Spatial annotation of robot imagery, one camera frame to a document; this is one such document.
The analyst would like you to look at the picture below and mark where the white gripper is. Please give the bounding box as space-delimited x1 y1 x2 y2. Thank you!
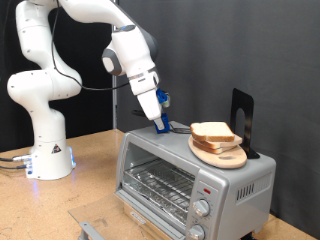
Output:
136 88 167 132

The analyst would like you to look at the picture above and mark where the metal spatula with blue block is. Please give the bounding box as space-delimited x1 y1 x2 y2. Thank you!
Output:
131 109 193 135

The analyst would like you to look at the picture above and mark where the glass oven door with handle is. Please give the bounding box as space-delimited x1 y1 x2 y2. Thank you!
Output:
68 189 188 240

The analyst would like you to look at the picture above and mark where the silver oven knob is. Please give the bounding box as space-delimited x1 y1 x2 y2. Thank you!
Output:
193 198 211 218
187 224 206 240

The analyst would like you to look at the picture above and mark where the silver toaster oven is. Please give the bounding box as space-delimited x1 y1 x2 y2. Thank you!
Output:
114 120 277 240

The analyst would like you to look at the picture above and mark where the metal pole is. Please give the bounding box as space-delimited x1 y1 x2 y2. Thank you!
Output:
111 0 119 130

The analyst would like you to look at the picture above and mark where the thick bread slice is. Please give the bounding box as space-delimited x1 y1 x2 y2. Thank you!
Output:
190 121 236 143

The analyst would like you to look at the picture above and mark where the thin bread slice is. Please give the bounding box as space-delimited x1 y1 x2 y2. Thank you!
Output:
192 141 238 155

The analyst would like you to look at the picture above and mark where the black backdrop curtain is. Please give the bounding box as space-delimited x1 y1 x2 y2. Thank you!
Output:
0 0 114 153

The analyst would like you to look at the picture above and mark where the round wooden cutting board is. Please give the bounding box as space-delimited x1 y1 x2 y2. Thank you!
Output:
187 134 248 170

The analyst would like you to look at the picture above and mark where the grey backdrop curtain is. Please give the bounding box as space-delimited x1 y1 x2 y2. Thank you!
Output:
117 0 320 239

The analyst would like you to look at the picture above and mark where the black metal bookend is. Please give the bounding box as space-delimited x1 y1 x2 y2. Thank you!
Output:
229 87 261 160

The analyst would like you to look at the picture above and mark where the blue printed mount bracket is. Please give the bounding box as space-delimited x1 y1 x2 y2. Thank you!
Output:
155 87 169 105

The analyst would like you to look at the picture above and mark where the wire oven rack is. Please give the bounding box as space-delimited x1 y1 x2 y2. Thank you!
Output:
123 159 196 214

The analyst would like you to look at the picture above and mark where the black camera cable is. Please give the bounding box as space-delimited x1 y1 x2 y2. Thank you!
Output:
50 0 130 92

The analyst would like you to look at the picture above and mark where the robot base cable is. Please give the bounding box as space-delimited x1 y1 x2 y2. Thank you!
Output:
0 163 28 171
0 154 32 164

